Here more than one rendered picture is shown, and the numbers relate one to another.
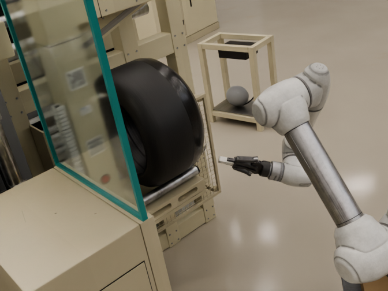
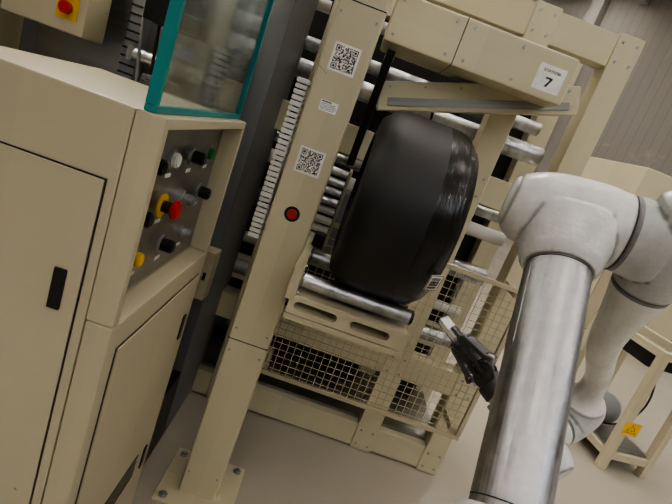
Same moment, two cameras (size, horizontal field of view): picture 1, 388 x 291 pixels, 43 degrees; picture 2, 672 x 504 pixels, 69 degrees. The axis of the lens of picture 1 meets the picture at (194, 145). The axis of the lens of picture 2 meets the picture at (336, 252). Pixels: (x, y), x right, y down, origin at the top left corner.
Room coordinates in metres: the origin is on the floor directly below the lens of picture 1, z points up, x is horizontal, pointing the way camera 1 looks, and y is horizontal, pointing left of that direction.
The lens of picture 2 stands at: (0.73, -0.53, 1.36)
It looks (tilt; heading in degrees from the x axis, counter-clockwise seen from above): 14 degrees down; 34
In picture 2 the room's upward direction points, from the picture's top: 20 degrees clockwise
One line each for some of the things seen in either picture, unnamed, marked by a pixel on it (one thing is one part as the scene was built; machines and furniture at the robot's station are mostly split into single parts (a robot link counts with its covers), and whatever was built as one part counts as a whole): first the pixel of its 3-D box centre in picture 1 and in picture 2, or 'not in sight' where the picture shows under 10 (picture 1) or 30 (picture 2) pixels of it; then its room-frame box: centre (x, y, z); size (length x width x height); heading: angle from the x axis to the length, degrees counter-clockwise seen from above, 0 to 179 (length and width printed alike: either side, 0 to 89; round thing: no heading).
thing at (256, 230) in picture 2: not in sight; (280, 160); (1.78, 0.48, 1.19); 0.05 x 0.04 x 0.48; 37
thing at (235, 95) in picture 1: (239, 80); (620, 389); (4.31, -0.53, 0.40); 0.60 x 0.35 x 0.80; 47
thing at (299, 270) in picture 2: not in sight; (302, 264); (1.91, 0.38, 0.90); 0.40 x 0.03 x 0.10; 37
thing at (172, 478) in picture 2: not in sight; (202, 482); (1.85, 0.43, 0.01); 0.27 x 0.27 x 0.02; 37
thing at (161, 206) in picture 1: (170, 198); (347, 317); (1.91, 0.15, 0.83); 0.36 x 0.09 x 0.06; 127
